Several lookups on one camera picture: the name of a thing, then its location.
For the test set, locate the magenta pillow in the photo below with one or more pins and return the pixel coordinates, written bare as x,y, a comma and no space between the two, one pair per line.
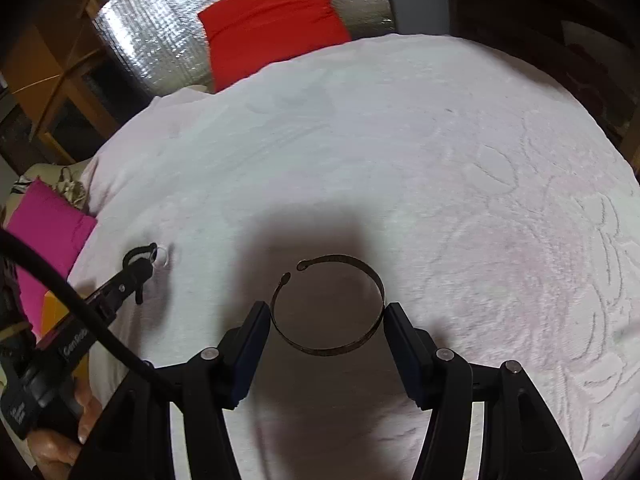
52,227

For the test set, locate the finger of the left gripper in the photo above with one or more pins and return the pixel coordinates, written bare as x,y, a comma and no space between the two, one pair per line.
109,298

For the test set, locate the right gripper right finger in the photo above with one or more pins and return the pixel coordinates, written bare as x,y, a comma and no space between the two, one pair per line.
432,377

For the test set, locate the left hand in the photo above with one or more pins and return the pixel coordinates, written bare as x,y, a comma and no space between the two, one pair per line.
54,454

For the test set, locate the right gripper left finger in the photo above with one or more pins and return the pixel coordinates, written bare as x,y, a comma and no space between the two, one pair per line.
221,376

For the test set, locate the metal cuff bangle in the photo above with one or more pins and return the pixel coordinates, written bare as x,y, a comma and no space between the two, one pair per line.
328,306

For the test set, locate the red pillow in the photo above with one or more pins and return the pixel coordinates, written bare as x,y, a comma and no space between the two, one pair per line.
244,36

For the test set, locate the orange box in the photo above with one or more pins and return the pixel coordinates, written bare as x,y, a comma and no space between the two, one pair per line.
53,311

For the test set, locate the wooden cabinet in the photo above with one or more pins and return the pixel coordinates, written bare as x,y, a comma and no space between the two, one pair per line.
62,93

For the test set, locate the silver foil insulation sheet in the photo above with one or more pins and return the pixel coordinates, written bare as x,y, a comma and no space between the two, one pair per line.
162,45

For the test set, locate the white pink bedspread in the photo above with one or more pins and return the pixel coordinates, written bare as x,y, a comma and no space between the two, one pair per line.
491,204

